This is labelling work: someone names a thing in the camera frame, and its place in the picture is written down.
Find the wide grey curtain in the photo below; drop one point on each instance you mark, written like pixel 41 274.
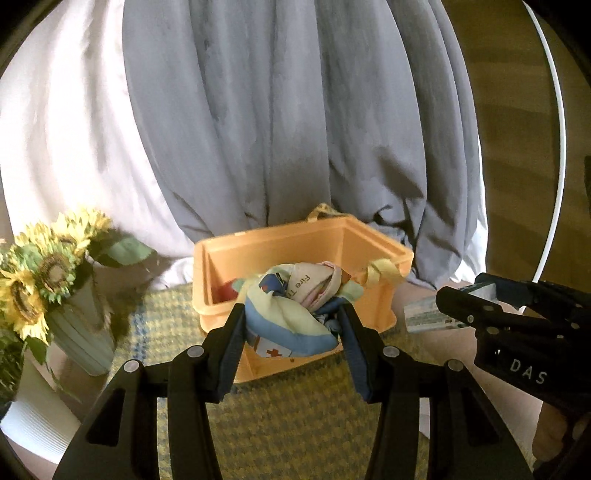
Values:
pixel 286 115

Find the green leafy plant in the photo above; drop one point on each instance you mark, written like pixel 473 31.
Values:
pixel 9 369

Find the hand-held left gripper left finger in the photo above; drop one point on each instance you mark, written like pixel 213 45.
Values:
pixel 229 355

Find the person's right forearm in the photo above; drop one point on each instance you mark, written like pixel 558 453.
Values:
pixel 551 429

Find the printed fabric pouch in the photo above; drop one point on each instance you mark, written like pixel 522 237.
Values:
pixel 295 323

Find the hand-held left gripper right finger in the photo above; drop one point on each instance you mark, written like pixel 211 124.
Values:
pixel 358 369

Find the green ribbed vase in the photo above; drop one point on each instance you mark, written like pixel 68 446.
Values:
pixel 85 332

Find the red fluffy plush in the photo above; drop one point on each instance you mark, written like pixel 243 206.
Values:
pixel 227 291

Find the orange plastic crate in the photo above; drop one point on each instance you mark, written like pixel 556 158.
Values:
pixel 277 240

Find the white curtain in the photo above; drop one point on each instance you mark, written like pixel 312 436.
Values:
pixel 69 138

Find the tissue packet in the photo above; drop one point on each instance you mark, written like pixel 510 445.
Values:
pixel 425 316

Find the sunflower bouquet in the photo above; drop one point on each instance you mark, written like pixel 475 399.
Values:
pixel 46 272

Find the yellow checked woven mat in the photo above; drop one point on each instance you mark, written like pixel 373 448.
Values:
pixel 286 429

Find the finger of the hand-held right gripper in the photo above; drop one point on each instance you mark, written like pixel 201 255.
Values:
pixel 549 295
pixel 471 309

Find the white flower pot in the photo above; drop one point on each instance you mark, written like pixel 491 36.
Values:
pixel 37 415

